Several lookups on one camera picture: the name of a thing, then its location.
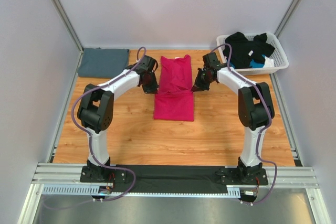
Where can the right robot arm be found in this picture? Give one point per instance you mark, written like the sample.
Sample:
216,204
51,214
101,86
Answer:
255,112

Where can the white slotted cable duct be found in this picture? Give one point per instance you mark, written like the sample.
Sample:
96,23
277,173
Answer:
231,192

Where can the aluminium corner post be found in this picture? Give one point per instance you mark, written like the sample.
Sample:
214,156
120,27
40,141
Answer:
65,19
286,17

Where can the blue t shirt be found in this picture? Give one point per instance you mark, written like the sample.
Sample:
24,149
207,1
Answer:
254,64

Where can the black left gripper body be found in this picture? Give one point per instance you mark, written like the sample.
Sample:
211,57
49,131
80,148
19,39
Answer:
151,85

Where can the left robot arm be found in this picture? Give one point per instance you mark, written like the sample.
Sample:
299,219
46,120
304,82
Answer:
95,113

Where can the white plastic laundry basket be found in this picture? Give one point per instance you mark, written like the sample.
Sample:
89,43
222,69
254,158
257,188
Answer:
279,56

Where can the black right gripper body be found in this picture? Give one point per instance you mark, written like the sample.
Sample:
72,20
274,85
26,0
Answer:
202,82

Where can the left aluminium corner post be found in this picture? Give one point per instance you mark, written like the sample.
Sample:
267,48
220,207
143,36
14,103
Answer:
65,19

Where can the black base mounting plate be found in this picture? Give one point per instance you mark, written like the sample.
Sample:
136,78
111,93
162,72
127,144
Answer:
183,179

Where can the right aluminium corner post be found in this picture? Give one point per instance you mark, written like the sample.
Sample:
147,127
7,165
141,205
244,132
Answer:
286,17

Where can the aluminium frame rail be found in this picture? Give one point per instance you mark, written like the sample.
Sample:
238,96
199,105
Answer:
53,173

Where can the pink t shirt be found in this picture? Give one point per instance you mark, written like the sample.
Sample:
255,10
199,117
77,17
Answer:
175,100

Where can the black t shirt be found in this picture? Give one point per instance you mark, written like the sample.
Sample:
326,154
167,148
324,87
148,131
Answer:
244,51

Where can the folded grey-blue t shirt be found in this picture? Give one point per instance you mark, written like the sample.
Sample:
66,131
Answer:
103,63

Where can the white cloth in basket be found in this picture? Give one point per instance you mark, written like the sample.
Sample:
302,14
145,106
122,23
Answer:
269,62

